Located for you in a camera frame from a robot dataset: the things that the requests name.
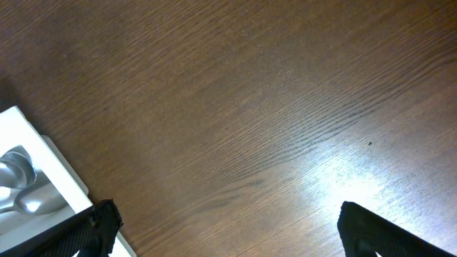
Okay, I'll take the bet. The steel tablespoon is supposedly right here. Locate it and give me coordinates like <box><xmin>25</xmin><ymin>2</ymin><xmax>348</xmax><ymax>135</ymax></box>
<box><xmin>1</xmin><ymin>151</ymin><xmax>36</xmax><ymax>189</ymax></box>
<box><xmin>1</xmin><ymin>181</ymin><xmax>68</xmax><ymax>216</ymax></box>

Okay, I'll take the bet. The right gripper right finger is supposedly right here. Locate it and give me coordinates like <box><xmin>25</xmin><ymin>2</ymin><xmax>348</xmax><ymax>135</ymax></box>
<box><xmin>337</xmin><ymin>201</ymin><xmax>453</xmax><ymax>257</ymax></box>

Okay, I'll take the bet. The white plastic cutlery tray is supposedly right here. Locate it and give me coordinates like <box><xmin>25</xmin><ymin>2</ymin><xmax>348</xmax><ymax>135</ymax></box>
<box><xmin>1</xmin><ymin>106</ymin><xmax>135</xmax><ymax>256</ymax></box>

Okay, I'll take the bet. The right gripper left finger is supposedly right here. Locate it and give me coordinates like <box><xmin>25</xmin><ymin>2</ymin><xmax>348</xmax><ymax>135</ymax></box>
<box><xmin>0</xmin><ymin>198</ymin><xmax>124</xmax><ymax>257</ymax></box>

